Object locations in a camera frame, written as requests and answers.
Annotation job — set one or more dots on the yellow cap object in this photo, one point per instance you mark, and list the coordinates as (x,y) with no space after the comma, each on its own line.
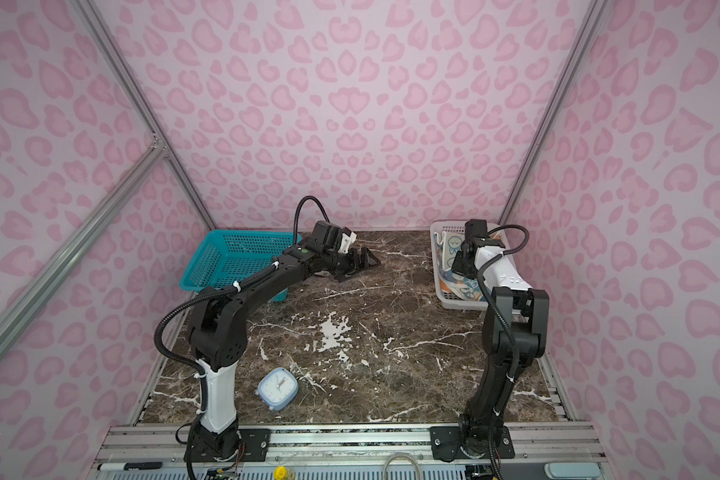
(282,472)

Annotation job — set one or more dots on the clear tube loop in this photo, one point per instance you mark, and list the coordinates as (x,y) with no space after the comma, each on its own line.
(402,463)

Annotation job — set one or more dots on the diagonal aluminium frame bar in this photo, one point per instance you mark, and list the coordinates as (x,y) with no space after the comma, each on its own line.
(15,320)

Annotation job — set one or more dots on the white plastic basket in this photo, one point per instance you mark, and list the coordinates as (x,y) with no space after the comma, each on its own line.
(458,292)

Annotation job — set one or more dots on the right aluminium corner post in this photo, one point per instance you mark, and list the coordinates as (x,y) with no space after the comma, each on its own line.
(596,15)

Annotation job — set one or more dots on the aluminium corner frame post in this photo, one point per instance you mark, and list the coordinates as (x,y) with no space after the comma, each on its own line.
(105,42)

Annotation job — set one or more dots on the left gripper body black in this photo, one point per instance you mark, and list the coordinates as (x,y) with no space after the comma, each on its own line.
(338,262)

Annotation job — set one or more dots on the teal plastic basket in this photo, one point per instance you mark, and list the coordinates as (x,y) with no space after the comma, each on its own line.
(226,256)

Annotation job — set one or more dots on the white grey device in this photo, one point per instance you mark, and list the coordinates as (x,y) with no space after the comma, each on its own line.
(572,471)

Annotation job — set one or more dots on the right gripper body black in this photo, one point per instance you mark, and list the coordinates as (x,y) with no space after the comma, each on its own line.
(461,266)

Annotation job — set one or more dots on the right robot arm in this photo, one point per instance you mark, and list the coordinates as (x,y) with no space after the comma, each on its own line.
(514,335)

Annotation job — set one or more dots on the black white marker pen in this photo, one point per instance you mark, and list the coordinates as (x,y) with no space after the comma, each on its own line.
(130,466)

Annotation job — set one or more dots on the light blue alarm clock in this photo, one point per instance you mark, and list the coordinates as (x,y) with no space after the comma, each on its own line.
(278,388)

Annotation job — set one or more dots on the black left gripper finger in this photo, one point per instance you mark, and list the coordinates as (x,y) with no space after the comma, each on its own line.
(344,275)
(368,259)

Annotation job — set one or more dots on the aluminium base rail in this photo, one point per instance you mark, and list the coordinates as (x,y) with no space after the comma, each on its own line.
(347,451)

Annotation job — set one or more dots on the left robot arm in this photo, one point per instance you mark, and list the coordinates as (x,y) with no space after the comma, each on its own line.
(218,336)

